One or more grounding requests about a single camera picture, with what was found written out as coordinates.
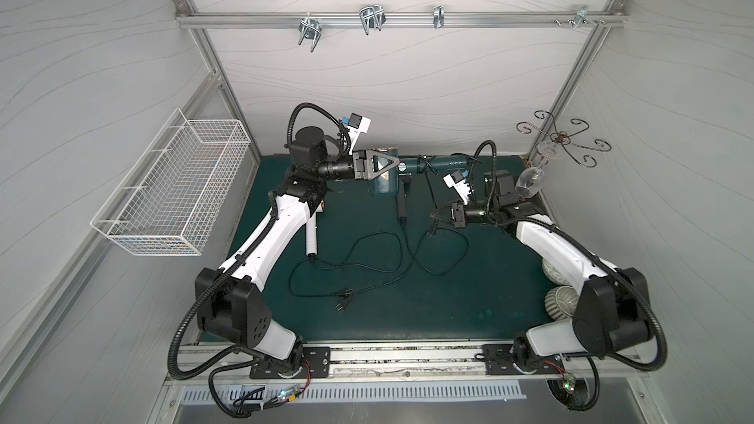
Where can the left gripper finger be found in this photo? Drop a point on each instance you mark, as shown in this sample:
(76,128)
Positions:
(383,174)
(383,159)

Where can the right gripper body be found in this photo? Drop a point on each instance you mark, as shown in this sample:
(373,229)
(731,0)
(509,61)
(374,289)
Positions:
(457,214)

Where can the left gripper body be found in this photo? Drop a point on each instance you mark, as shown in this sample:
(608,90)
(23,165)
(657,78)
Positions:
(359,165)

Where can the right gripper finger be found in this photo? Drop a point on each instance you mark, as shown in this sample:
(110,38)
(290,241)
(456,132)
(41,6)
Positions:
(443,215)
(456,224)

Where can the green hair dryer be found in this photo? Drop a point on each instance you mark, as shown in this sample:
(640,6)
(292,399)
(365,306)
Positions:
(412,168)

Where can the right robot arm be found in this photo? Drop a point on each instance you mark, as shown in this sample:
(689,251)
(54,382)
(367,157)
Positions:
(613,317)

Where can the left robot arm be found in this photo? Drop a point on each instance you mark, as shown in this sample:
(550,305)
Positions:
(229,299)

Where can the grey hair dryer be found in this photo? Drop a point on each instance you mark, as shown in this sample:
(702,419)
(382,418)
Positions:
(404,182)

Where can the white hair dryer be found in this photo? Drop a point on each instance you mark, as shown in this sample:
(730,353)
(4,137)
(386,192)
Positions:
(311,238)

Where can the green table mat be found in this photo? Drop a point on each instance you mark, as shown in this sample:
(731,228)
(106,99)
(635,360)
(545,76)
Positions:
(378,281)

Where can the black ornate jewelry stand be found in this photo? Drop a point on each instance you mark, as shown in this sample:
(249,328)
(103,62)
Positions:
(555,144)

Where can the metal hook clamp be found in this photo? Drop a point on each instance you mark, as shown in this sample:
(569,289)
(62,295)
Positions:
(310,30)
(438,17)
(372,17)
(581,18)

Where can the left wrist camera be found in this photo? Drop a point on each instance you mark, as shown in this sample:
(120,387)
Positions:
(356,125)

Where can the white slotted cable duct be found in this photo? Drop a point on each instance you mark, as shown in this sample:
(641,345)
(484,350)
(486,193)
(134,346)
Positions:
(340,393)

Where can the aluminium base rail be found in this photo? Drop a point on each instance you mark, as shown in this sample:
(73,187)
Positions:
(352,362)

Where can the white wire basket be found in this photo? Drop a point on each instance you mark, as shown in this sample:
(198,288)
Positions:
(169,200)

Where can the aluminium top rail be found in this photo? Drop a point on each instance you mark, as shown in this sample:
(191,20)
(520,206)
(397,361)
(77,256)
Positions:
(394,20)

